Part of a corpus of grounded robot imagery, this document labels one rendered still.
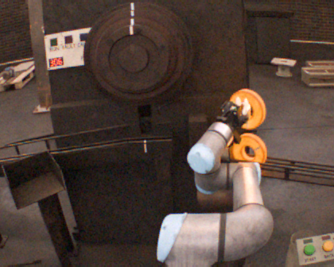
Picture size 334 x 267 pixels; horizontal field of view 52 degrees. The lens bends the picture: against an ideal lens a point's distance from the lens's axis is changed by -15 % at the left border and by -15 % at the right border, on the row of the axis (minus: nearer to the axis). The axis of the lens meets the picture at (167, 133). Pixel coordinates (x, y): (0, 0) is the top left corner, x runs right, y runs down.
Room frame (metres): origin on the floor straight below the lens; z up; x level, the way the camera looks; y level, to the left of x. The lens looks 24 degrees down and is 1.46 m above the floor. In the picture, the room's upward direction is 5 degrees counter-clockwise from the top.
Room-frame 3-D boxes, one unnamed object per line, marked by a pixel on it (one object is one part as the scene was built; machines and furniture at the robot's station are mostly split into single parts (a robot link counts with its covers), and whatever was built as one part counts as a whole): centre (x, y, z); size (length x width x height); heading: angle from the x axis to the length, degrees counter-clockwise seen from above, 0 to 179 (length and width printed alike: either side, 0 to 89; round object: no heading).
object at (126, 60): (1.52, 0.10, 1.11); 0.28 x 0.06 x 0.28; 86
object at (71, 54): (1.75, 0.43, 1.15); 0.26 x 0.02 x 0.18; 86
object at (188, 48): (1.62, 0.10, 1.11); 0.47 x 0.06 x 0.47; 86
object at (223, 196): (1.46, -0.22, 0.27); 0.22 x 0.13 x 0.53; 86
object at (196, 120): (1.61, -0.14, 0.68); 0.11 x 0.08 x 0.24; 176
